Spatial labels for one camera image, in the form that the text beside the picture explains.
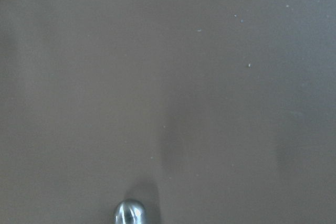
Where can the steel muddler black tip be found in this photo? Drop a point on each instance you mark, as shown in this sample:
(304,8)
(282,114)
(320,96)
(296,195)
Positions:
(130,211)

